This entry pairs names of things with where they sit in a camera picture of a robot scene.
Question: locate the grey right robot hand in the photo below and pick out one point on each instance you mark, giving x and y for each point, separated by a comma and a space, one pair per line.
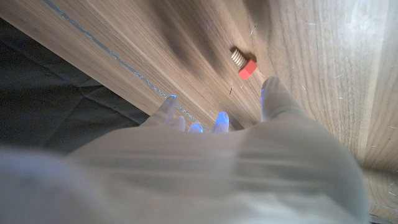
186, 177

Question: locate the red-headed wooden screw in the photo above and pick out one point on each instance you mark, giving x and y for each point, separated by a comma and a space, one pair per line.
247, 70

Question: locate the wooden table panel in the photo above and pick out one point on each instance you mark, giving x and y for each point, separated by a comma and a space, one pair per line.
124, 63

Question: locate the black curtain backdrop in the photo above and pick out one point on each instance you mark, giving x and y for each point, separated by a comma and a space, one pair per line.
46, 93

